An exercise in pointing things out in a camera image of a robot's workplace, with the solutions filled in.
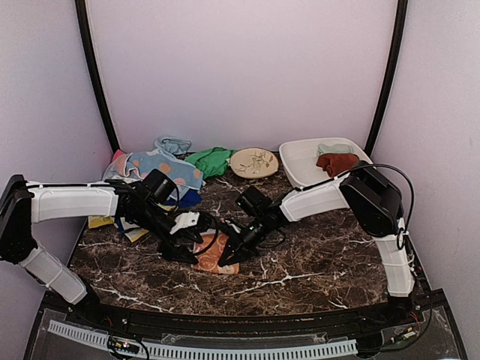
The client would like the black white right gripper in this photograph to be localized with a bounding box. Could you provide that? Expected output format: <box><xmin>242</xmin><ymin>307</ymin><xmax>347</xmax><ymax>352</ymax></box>
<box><xmin>220</xmin><ymin>214</ymin><xmax>272</xmax><ymax>266</ymax></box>

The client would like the orange bunny pattern towel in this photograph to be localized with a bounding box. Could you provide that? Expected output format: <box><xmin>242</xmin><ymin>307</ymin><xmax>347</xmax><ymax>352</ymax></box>
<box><xmin>192</xmin><ymin>230</ymin><xmax>240</xmax><ymax>275</ymax></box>

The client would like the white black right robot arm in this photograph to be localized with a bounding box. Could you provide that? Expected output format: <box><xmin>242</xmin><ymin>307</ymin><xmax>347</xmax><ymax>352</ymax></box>
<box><xmin>218</xmin><ymin>161</ymin><xmax>415</xmax><ymax>326</ymax></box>

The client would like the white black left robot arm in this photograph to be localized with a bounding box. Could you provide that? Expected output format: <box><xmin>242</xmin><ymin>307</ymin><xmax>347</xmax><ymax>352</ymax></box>
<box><xmin>1</xmin><ymin>169</ymin><xmax>215</xmax><ymax>327</ymax></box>

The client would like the yellow white cloth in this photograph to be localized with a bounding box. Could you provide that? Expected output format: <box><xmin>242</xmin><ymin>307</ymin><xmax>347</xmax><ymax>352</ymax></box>
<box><xmin>88</xmin><ymin>216</ymin><xmax>149</xmax><ymax>243</ymax></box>

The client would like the dark blue towel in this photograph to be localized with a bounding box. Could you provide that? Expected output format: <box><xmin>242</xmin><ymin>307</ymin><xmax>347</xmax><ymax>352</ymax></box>
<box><xmin>178</xmin><ymin>189</ymin><xmax>202</xmax><ymax>208</ymax></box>

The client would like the light blue dotted towel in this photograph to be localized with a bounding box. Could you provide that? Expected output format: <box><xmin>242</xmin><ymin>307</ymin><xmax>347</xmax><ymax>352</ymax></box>
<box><xmin>103</xmin><ymin>148</ymin><xmax>203</xmax><ymax>191</ymax></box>

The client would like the green cloth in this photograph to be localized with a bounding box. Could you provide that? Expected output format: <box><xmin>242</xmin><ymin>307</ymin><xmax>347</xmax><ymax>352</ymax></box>
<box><xmin>184</xmin><ymin>147</ymin><xmax>236</xmax><ymax>179</ymax></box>

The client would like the beige round embroidered cloth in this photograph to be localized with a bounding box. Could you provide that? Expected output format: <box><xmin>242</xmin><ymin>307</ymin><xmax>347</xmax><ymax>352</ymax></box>
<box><xmin>229</xmin><ymin>148</ymin><xmax>280</xmax><ymax>179</ymax></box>

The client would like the light blue crumpled cloth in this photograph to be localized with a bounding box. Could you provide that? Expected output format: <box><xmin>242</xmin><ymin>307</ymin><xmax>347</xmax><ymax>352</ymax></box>
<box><xmin>154</xmin><ymin>136</ymin><xmax>192</xmax><ymax>155</ymax></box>

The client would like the white plastic tub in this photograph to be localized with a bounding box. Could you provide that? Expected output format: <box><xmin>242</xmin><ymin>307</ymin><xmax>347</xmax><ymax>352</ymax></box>
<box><xmin>279</xmin><ymin>137</ymin><xmax>372</xmax><ymax>188</ymax></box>

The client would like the small green circuit board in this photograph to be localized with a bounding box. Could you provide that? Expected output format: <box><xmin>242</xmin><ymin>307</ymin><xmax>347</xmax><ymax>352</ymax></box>
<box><xmin>106</xmin><ymin>337</ymin><xmax>140</xmax><ymax>355</ymax></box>

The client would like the rust brown rolled towel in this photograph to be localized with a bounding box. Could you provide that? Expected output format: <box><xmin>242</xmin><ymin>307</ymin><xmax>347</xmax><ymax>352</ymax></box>
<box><xmin>316</xmin><ymin>153</ymin><xmax>359</xmax><ymax>178</ymax></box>

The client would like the pale green rolled towel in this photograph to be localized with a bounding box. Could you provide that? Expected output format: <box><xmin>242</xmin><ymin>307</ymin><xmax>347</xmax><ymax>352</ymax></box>
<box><xmin>316</xmin><ymin>143</ymin><xmax>355</xmax><ymax>157</ymax></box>

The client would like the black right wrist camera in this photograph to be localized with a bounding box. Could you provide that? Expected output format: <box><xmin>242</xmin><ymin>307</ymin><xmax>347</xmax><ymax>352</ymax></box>
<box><xmin>235</xmin><ymin>186</ymin><xmax>272</xmax><ymax>217</ymax></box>

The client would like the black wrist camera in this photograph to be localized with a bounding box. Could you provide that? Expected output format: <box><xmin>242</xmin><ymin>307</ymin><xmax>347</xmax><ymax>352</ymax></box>
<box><xmin>142</xmin><ymin>169</ymin><xmax>177</xmax><ymax>203</ymax></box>
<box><xmin>235</xmin><ymin>186</ymin><xmax>272</xmax><ymax>217</ymax></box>

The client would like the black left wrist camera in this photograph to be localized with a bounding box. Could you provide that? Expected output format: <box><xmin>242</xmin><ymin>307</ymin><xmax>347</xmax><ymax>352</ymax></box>
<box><xmin>142</xmin><ymin>169</ymin><xmax>177</xmax><ymax>203</ymax></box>

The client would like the black table front rail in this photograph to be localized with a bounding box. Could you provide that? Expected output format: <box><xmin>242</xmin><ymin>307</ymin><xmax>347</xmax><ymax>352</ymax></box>
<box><xmin>66</xmin><ymin>303</ymin><xmax>427</xmax><ymax>338</ymax></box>

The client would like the white slotted cable duct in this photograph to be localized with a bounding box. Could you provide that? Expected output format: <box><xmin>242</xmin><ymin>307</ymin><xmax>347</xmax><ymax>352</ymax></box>
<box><xmin>46</xmin><ymin>320</ymin><xmax>358</xmax><ymax>359</ymax></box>

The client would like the black left corner post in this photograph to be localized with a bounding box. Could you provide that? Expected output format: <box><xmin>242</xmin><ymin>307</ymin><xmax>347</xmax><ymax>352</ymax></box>
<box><xmin>74</xmin><ymin>0</ymin><xmax>121</xmax><ymax>154</ymax></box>

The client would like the black corner post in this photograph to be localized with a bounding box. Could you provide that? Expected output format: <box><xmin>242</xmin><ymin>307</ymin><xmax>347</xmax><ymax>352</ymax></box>
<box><xmin>364</xmin><ymin>0</ymin><xmax>409</xmax><ymax>156</ymax></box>
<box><xmin>74</xmin><ymin>0</ymin><xmax>121</xmax><ymax>154</ymax></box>

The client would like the black right corner post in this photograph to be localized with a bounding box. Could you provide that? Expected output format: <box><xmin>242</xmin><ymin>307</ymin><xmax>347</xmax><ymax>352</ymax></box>
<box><xmin>364</xmin><ymin>0</ymin><xmax>409</xmax><ymax>156</ymax></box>

